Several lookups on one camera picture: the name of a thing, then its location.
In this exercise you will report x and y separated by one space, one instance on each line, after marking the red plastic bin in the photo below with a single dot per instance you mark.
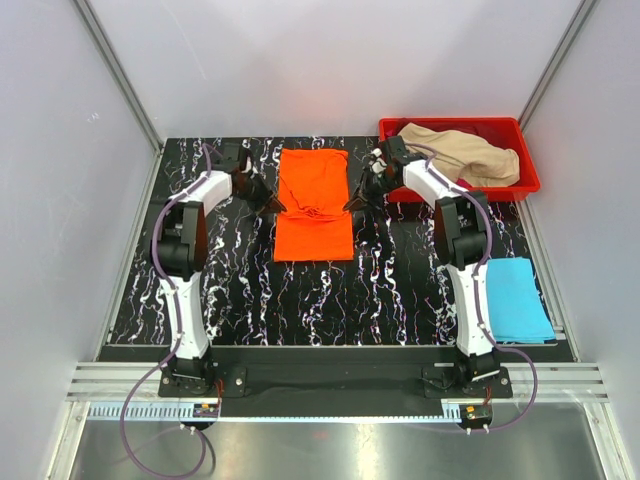
503 132

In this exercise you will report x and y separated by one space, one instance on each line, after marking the aluminium frame rail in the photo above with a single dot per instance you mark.
557 382

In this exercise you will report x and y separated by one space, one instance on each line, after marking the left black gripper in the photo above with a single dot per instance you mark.
272 206

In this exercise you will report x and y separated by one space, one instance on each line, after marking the beige t shirt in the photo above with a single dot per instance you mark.
500 169

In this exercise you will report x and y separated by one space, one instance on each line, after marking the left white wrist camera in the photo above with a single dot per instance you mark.
246 164

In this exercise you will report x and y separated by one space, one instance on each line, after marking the folded light blue t shirt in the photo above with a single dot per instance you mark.
516 312

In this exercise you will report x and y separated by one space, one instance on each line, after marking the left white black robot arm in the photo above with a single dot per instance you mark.
178 246

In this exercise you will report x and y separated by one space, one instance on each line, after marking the orange t shirt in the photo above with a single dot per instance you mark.
313 187

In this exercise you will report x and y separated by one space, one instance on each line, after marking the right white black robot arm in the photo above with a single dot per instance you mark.
462 242

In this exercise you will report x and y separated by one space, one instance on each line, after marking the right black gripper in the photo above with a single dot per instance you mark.
364 196

